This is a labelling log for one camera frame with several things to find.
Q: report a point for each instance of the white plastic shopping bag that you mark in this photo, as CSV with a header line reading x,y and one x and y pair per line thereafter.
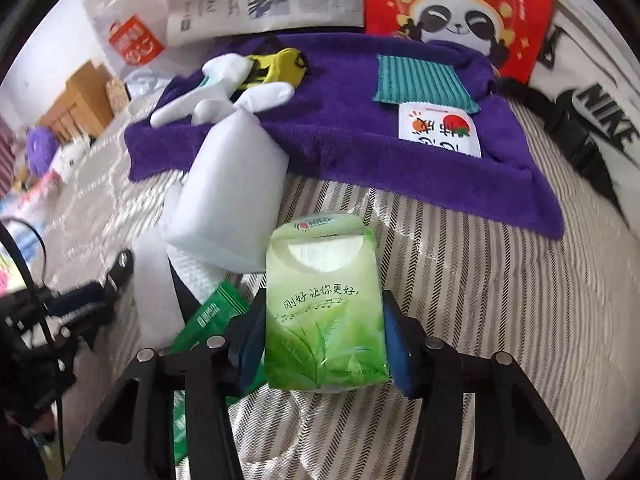
x,y
135,40

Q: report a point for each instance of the white paper towel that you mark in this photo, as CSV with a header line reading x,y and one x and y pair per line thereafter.
x,y
200,280

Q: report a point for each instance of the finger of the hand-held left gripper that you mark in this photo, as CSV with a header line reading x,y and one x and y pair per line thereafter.
x,y
119,272
75,301

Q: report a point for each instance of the light green tissue pack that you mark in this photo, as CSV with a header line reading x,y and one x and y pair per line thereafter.
x,y
325,320

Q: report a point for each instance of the white sponge block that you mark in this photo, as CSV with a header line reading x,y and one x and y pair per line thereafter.
x,y
225,200

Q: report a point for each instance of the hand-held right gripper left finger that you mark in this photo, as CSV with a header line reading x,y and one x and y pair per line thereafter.
x,y
250,355

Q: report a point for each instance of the purple plush toy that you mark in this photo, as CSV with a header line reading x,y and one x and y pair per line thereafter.
x,y
42,150

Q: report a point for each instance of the patterned cardboard box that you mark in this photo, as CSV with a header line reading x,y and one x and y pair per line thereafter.
x,y
116,94

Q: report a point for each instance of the white tomato print sachet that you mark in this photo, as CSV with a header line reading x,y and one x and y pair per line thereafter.
x,y
435,130

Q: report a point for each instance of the white sock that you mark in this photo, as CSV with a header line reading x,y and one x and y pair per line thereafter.
x,y
220,80

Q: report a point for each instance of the beige waist bag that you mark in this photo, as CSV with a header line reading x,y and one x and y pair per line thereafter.
x,y
590,60

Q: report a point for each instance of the wooden furniture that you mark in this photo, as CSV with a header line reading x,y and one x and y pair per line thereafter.
x,y
85,100

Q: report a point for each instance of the teal striped cloth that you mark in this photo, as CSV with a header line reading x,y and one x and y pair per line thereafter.
x,y
420,80

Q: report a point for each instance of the white plush toy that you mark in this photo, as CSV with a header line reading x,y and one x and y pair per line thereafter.
x,y
72,156

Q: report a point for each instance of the folded newspaper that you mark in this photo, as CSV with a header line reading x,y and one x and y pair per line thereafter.
x,y
280,0

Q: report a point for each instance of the pink cloth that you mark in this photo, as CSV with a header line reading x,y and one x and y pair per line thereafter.
x,y
35,192

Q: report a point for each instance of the purple towel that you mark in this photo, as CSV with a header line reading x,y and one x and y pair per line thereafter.
x,y
350,150

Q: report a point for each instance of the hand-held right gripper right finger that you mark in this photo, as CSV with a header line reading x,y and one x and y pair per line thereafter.
x,y
397,355

